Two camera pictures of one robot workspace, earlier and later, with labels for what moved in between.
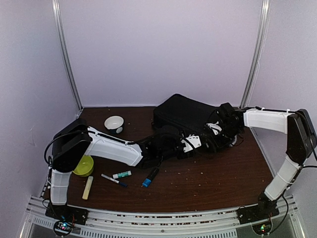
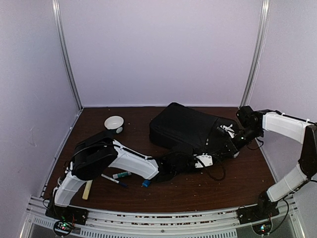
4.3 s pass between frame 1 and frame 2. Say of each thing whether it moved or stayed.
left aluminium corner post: stayed
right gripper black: moved
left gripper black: stayed
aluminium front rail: stayed
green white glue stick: stayed
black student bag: moved
